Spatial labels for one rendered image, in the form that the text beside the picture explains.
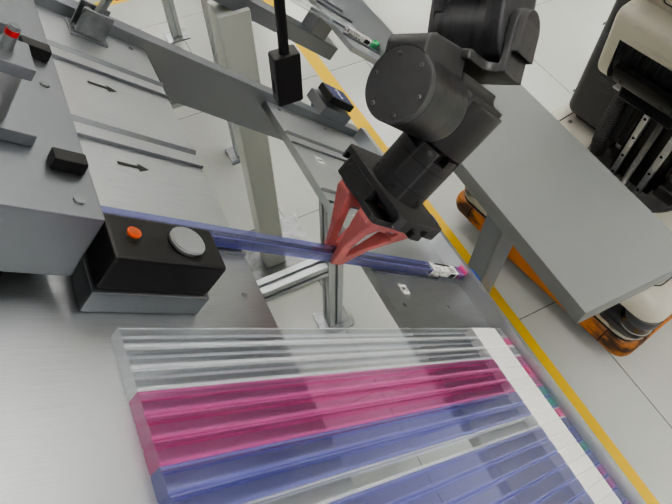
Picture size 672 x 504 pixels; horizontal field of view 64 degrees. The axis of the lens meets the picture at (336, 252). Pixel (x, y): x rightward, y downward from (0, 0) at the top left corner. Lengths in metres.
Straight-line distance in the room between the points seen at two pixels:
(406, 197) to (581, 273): 0.53
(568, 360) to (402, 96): 1.26
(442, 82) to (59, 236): 0.27
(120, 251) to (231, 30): 0.76
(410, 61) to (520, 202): 0.64
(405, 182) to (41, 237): 0.29
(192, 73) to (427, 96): 0.39
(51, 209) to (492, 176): 0.86
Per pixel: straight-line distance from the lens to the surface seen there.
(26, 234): 0.31
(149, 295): 0.35
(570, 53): 2.48
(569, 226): 1.02
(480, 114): 0.46
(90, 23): 0.62
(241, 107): 0.77
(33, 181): 0.31
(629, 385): 1.62
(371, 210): 0.48
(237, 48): 1.06
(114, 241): 0.32
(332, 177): 0.71
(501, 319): 0.72
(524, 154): 1.10
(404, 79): 0.41
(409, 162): 0.47
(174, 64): 0.70
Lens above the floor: 1.35
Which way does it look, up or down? 56 degrees down
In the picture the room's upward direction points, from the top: straight up
